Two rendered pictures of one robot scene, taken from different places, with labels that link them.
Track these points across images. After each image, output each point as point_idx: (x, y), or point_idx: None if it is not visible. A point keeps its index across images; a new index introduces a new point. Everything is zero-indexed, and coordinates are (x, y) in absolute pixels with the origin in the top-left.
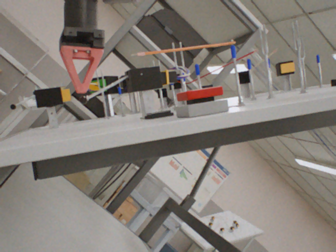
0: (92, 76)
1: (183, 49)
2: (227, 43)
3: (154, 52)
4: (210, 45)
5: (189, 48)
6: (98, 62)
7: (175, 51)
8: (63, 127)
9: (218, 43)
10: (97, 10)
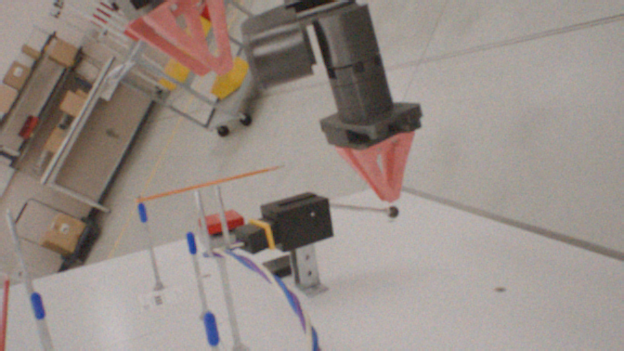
0: (365, 181)
1: (214, 182)
2: (148, 197)
3: (255, 172)
4: (175, 190)
5: (206, 184)
6: (348, 163)
7: (227, 180)
8: (613, 326)
9: (162, 193)
10: (329, 82)
